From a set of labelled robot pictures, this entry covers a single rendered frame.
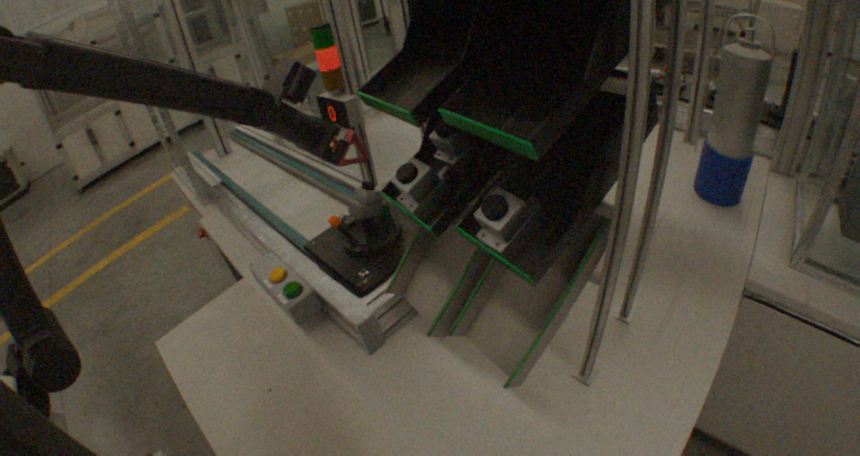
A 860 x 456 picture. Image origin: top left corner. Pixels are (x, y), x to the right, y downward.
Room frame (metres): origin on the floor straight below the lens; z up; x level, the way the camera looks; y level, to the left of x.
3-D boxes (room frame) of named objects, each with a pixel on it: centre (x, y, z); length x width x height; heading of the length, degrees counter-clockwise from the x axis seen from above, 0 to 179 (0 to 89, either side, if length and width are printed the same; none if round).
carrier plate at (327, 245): (0.72, 0.14, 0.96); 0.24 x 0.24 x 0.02; 40
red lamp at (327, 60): (0.94, 0.17, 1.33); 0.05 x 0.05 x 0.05
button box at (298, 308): (0.65, 0.36, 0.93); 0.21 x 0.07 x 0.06; 40
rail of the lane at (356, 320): (0.84, 0.43, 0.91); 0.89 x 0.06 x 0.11; 40
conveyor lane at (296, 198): (0.97, 0.31, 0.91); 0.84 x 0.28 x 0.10; 40
